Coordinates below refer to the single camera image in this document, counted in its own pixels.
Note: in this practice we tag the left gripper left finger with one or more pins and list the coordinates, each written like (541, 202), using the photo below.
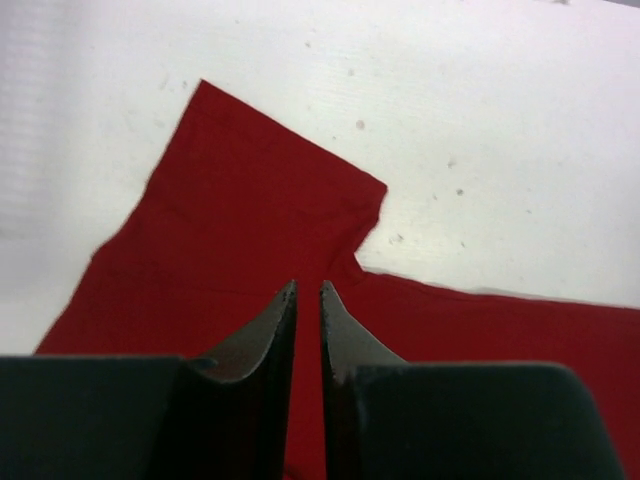
(222, 415)

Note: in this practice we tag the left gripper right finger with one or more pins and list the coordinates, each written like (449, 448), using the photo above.
(387, 418)

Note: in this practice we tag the red t shirt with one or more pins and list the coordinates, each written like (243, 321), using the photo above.
(238, 206)

